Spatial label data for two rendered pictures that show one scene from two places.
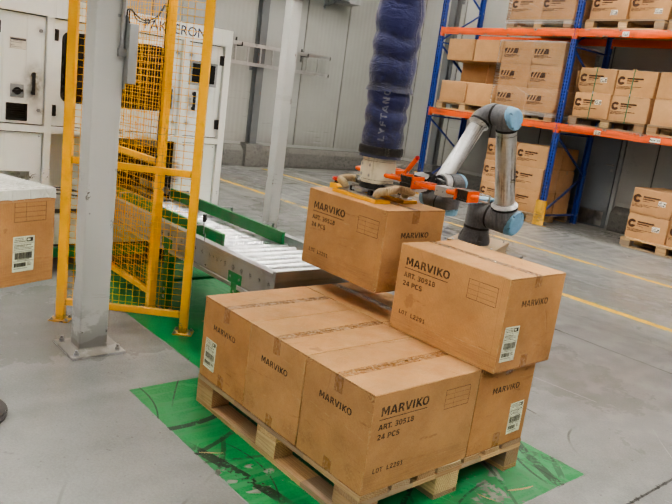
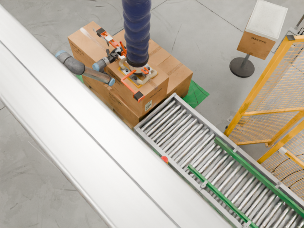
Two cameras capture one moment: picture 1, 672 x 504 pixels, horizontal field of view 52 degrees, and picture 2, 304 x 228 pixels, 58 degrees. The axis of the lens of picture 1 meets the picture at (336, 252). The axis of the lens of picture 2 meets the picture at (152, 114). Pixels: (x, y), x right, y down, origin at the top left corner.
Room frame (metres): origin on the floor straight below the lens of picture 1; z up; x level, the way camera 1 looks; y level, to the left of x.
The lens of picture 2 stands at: (5.33, -0.20, 3.47)
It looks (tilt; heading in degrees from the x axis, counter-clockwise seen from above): 62 degrees down; 173
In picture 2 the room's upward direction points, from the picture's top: 5 degrees clockwise
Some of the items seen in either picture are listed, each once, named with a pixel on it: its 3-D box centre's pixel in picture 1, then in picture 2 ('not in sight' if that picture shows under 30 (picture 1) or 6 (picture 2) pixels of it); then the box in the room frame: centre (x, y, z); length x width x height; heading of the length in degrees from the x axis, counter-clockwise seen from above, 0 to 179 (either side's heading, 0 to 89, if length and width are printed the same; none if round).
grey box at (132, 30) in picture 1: (125, 53); (291, 46); (3.69, 1.22, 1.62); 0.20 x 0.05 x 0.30; 42
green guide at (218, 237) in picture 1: (159, 213); (276, 186); (4.70, 1.26, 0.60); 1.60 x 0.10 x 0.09; 42
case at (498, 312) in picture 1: (474, 300); (98, 53); (2.96, -0.64, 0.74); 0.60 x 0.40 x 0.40; 42
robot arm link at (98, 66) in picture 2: (454, 183); (99, 65); (3.53, -0.55, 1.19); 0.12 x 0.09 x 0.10; 132
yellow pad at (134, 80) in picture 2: (388, 193); (130, 75); (3.58, -0.23, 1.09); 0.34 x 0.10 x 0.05; 40
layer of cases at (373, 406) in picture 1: (359, 364); (135, 75); (3.03, -0.18, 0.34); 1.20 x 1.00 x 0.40; 42
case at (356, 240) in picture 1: (370, 236); (136, 81); (3.50, -0.17, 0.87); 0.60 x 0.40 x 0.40; 41
